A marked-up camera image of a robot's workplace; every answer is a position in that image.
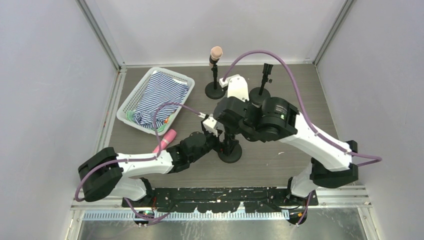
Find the black front microphone stand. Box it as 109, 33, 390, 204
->
218, 132, 243, 164

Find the black microphone stand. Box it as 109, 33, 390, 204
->
218, 132, 243, 164
204, 55, 225, 100
249, 63, 274, 106

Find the pink microphone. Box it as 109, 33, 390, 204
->
153, 129, 177, 153

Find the beige microphone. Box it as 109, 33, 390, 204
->
209, 46, 223, 66

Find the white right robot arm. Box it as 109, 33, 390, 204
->
213, 96, 359, 198

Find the blue striped cloth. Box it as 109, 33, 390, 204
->
130, 70, 189, 129

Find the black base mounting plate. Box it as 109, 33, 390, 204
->
129, 186, 307, 213

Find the green cloth in basket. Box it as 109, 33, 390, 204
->
126, 110, 135, 122

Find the white plastic basket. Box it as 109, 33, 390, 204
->
116, 67, 195, 136

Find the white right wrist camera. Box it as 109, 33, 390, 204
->
218, 74, 250, 102

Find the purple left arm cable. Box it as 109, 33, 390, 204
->
74, 101, 208, 203

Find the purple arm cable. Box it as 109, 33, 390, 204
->
221, 49, 383, 168
74, 101, 208, 203

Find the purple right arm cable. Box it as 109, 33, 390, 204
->
221, 49, 383, 168

